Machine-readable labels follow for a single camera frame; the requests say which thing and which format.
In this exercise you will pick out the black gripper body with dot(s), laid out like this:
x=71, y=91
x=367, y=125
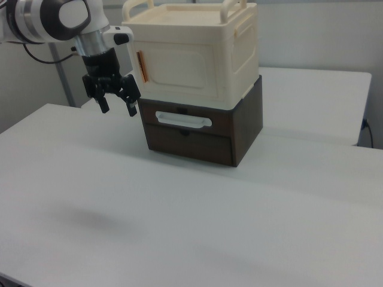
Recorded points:
x=100, y=64

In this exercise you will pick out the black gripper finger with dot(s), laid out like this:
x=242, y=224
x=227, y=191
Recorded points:
x=97, y=89
x=128, y=89

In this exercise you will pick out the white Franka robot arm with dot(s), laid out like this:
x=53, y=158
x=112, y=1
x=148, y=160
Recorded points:
x=45, y=18

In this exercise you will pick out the brown drawer with notch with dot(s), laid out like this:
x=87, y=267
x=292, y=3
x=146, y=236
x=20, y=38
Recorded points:
x=194, y=149

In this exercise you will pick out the dark brown drawer chest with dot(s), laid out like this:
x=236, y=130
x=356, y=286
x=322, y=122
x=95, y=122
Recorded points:
x=248, y=125

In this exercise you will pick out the grey metal post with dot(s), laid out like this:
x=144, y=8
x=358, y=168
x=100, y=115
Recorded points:
x=61, y=71

